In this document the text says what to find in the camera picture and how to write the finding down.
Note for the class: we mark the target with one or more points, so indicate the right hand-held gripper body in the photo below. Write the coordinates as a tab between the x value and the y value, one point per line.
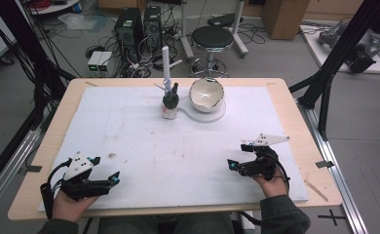
259	164

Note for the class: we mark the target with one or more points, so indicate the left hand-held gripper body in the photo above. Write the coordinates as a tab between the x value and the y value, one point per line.
77	167

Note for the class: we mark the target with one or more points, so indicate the black and white plush doll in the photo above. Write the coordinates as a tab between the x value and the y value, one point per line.
170	100

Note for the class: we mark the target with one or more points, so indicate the white peg stand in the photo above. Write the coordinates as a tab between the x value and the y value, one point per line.
166	61

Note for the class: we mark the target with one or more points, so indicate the person's right hand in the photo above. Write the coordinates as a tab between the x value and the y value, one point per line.
272	188

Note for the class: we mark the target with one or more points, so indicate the person's left hand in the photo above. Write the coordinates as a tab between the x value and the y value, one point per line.
68	208

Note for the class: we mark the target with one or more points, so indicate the white foam board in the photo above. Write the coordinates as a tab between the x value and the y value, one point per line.
139	143

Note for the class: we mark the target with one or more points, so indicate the black tape piece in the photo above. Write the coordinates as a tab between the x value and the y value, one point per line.
324	164
32	169

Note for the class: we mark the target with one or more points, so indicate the person's left leg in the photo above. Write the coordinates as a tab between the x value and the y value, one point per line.
126	226

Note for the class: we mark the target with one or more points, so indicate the person's leg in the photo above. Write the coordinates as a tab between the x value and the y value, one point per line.
204	224
126	226

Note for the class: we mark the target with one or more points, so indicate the light wooden table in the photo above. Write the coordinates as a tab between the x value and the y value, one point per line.
287	107

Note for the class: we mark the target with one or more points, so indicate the chipped white ceramic bowl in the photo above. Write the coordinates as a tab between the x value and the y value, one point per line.
207	104

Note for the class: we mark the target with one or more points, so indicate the thin wooden stick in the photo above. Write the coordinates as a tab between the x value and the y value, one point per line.
316	190

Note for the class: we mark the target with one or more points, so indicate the person's right leg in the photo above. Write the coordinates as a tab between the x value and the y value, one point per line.
204	224

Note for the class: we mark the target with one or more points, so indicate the black tape cross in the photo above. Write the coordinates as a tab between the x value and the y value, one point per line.
332	217

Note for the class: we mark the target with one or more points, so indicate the white power supply box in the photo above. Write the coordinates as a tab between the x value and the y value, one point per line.
106	61
93	61

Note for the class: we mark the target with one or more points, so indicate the black round stool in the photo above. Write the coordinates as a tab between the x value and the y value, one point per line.
212	37

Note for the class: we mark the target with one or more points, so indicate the white floor platform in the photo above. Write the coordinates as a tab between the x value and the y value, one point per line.
318	53

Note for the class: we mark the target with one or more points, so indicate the white metal table leg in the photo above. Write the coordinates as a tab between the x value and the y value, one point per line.
185	35
238	29

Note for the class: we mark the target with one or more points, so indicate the black computer tower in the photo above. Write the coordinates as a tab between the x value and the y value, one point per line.
128	31
153	27

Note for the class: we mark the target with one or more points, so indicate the brown cardboard box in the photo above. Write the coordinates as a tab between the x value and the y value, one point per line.
284	18

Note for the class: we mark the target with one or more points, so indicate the clear plastic sheet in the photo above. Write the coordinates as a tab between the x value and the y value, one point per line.
77	21

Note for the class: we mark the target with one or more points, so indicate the grey and black machine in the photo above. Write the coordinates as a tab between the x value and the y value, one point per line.
361	53

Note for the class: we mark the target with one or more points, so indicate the round white table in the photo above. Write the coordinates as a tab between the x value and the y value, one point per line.
58	6

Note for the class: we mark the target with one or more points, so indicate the white post under table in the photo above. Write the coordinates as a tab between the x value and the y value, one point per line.
247	224

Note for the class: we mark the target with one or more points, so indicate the aluminium rail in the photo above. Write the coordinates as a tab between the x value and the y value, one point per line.
337	182
6	175

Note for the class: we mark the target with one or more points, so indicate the black metal frame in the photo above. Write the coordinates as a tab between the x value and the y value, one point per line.
340	48
19	32

